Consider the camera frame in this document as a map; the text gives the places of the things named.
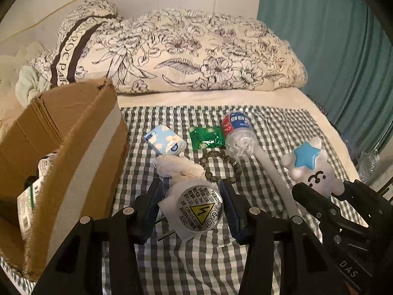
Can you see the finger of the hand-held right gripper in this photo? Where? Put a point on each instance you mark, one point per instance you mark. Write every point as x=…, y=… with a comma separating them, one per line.
x=368, y=198
x=310, y=201

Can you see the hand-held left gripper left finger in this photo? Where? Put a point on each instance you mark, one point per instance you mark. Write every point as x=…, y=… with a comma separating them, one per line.
x=153, y=204

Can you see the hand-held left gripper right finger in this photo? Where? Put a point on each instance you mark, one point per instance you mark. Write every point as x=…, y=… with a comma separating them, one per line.
x=228, y=210

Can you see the round white plug-in device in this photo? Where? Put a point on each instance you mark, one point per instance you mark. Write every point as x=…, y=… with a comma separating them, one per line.
x=199, y=206

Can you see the white star bear wand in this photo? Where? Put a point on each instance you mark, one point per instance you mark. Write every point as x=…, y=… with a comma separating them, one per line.
x=307, y=158

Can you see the white cloth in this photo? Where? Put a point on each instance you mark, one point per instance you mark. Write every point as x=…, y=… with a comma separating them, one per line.
x=178, y=167

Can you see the light blue tissue packet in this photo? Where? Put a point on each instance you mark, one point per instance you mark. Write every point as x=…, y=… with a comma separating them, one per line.
x=164, y=139

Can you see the green snack packet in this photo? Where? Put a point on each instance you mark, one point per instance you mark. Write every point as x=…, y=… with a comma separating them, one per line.
x=205, y=138

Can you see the crushed clear plastic bottle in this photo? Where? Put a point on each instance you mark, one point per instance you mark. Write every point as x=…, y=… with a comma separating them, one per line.
x=238, y=135

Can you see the brown cardboard box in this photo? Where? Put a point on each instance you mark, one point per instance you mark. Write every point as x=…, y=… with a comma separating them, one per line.
x=76, y=147

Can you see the green and white medicine box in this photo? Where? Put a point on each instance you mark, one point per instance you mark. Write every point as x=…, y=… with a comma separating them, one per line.
x=27, y=209

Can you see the large clear water bottle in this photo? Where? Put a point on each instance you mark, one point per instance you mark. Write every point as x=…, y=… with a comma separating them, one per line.
x=368, y=166

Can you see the green checked cloth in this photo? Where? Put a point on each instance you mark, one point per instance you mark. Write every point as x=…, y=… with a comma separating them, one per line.
x=196, y=267

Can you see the floral duvet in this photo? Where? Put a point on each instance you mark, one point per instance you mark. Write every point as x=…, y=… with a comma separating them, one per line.
x=215, y=55

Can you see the teal curtain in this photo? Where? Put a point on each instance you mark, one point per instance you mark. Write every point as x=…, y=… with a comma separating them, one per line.
x=322, y=37

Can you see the light green towel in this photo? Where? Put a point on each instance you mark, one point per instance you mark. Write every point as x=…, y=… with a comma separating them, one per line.
x=30, y=83

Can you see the floral pillow with brown stripes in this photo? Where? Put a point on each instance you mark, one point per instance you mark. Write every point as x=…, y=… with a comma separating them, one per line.
x=79, y=37

